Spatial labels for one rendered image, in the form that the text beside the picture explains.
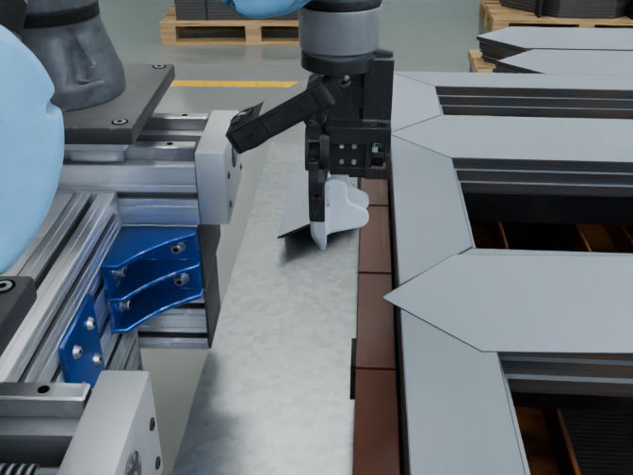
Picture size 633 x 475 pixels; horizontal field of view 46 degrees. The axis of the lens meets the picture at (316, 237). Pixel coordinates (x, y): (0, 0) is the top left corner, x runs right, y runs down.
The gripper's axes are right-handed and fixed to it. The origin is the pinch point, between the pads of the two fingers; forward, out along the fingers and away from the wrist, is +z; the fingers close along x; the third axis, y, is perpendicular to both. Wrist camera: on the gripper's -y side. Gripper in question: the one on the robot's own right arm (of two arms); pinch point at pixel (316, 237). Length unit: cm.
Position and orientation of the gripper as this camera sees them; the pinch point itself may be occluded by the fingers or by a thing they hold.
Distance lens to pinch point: 78.8
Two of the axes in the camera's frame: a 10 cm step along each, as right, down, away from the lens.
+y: 10.0, 0.3, -0.5
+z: 0.0, 8.7, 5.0
